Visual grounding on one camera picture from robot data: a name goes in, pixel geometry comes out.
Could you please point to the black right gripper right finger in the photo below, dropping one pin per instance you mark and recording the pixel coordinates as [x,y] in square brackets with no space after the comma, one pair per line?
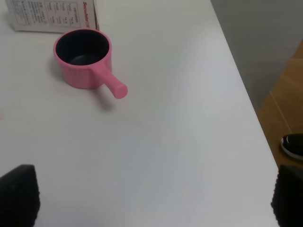
[287,202]

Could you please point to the pink saucepan with dark interior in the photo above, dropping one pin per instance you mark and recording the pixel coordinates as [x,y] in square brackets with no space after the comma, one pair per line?
[85,58]

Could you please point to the black shoe with white sole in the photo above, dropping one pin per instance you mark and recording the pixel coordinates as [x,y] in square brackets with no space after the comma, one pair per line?
[292,145]

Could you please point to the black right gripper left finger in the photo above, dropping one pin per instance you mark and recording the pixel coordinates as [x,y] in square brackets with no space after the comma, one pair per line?
[19,197]

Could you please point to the white printed carton box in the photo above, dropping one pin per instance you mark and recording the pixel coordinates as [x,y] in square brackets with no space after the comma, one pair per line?
[52,16]

